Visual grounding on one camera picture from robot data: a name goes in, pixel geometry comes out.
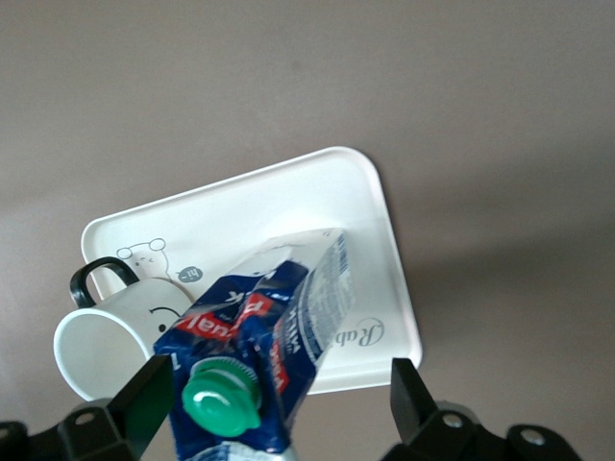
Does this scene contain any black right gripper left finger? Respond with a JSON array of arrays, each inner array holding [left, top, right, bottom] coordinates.
[[28, 355, 174, 461]]

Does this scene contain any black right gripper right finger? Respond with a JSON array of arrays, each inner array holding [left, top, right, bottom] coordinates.
[[381, 357, 510, 461]]

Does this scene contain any white cup black handle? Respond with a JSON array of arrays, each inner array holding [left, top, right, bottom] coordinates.
[[52, 256, 196, 402]]

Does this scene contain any blue white milk carton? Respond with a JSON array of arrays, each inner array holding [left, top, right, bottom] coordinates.
[[153, 228, 357, 461]]

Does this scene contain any white rabbit print tray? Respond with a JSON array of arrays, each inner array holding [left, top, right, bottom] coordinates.
[[80, 146, 424, 396]]

